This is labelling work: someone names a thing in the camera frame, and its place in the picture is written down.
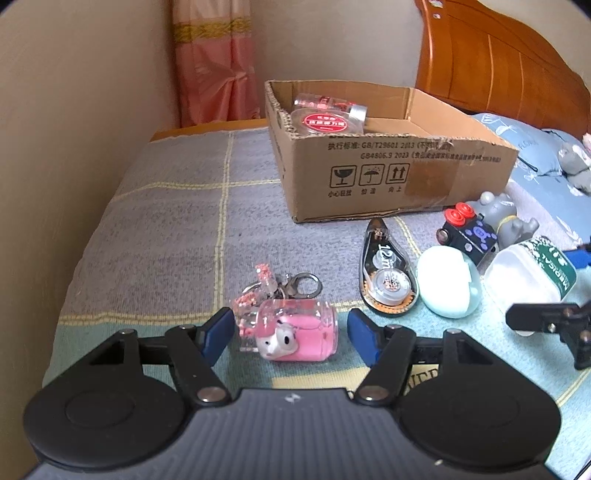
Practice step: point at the blue floral pillow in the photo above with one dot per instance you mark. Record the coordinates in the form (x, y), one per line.
(565, 136)
(508, 127)

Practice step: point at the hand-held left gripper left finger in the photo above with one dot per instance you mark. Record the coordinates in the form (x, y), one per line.
(217, 334)

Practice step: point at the black cube toy red buttons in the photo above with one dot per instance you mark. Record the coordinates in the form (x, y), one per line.
(475, 235)

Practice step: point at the black correction tape dispenser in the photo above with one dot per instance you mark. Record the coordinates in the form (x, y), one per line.
(383, 258)

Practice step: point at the clear bottle of gold pins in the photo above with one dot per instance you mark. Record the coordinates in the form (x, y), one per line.
(351, 113)

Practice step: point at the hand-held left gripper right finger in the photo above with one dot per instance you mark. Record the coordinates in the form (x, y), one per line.
(362, 334)

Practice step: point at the pink curtain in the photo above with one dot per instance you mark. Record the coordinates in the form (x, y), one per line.
(212, 69)

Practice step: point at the grey hippo figure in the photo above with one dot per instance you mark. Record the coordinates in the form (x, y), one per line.
(508, 221)

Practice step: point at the mint egg-shaped case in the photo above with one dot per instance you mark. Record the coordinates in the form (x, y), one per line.
(448, 286)

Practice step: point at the white bottle with green label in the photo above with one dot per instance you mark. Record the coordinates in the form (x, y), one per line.
(521, 277)

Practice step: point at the cardboard box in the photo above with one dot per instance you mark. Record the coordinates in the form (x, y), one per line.
(369, 184)

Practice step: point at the plaid blanket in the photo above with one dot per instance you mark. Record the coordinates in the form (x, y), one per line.
(161, 221)

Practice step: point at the wooden headboard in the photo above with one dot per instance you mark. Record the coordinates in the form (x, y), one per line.
(498, 55)

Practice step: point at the blue floral bed sheet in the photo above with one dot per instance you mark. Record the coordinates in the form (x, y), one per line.
(572, 217)

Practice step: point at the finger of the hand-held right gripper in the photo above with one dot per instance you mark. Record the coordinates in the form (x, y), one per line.
(568, 323)
(581, 257)

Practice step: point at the grey plush toy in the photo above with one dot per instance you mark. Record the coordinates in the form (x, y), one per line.
(572, 161)

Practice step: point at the yellow greeting card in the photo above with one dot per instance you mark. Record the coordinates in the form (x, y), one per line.
(422, 376)

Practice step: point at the white pink cloth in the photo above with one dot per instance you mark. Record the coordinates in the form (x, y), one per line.
(587, 141)

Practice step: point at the round clear red-label container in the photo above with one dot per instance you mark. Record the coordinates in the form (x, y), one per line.
(323, 123)

